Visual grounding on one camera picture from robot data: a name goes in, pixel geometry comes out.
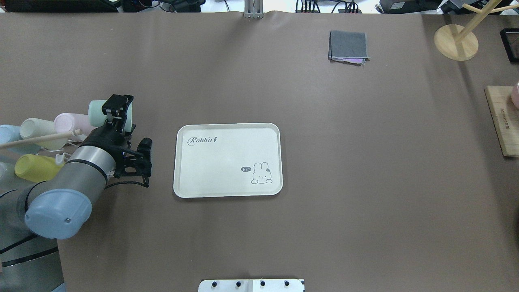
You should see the cream white plastic cup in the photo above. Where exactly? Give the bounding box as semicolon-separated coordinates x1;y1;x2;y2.
19;118;67;151

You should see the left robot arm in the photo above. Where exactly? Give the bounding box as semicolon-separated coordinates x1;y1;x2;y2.
1;94;134;292

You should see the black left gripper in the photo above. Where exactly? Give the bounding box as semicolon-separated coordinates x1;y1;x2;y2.
81;94;134;157

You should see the grey blue plastic cup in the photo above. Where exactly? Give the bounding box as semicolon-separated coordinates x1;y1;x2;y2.
0;161;26;190

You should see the light blue plastic cup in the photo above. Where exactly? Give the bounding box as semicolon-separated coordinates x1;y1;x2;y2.
0;125;41;155

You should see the aluminium frame post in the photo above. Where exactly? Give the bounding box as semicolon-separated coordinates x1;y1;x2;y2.
243;0;264;19

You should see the yellow plastic cup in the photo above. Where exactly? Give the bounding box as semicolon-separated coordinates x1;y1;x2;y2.
15;155;63;183

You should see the pink bowl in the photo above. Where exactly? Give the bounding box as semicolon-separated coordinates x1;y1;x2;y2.
511;82;519;109

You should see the white wire cup rack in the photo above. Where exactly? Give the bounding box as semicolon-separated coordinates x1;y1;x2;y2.
0;129;86;165

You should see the wooden mug tree stand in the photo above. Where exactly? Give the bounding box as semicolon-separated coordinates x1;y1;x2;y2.
433;0;519;61

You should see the pink plastic cup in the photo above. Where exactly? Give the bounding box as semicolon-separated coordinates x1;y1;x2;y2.
54;113;95;135

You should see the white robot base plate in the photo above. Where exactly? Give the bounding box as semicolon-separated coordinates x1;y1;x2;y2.
198;279;306;292

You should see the folded grey cloth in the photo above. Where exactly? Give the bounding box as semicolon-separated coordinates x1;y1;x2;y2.
328;30;369;65

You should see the cream rabbit tray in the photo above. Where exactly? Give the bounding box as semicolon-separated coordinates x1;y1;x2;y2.
173;122;283;198

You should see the green plastic cup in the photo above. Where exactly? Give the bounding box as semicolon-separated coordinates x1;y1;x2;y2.
88;100;133;132

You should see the black framed glass tray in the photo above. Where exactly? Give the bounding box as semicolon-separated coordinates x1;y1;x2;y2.
499;28;519;63

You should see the wooden cutting board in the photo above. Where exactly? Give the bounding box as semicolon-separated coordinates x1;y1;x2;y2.
485;86;519;157

